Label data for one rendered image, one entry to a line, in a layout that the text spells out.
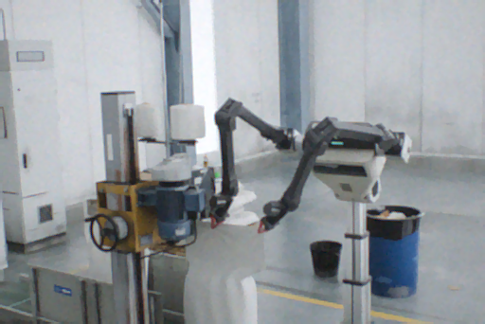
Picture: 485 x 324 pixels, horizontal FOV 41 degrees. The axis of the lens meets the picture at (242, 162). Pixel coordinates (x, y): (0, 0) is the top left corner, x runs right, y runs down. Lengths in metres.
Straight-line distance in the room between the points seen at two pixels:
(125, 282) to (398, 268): 2.68
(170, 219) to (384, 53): 8.73
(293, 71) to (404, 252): 7.08
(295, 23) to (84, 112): 4.97
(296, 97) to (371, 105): 1.39
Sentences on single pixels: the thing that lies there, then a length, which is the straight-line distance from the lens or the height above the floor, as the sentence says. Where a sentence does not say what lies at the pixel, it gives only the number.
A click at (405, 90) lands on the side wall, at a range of 11.23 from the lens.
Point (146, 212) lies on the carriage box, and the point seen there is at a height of 1.20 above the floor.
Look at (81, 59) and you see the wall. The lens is 8.17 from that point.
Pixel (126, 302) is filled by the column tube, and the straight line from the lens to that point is 3.17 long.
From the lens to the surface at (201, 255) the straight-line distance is 3.38.
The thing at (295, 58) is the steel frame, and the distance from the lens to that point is 11.81.
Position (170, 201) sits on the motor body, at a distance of 2.92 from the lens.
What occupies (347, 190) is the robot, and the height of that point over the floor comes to 1.20.
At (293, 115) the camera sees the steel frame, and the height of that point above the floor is 0.87.
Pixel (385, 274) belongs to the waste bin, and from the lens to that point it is 5.26.
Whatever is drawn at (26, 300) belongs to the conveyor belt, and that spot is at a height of 0.38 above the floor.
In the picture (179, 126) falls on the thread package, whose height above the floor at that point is 1.59.
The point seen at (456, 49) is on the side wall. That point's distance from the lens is 10.96.
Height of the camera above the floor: 1.88
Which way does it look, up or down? 9 degrees down
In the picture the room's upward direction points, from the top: 2 degrees counter-clockwise
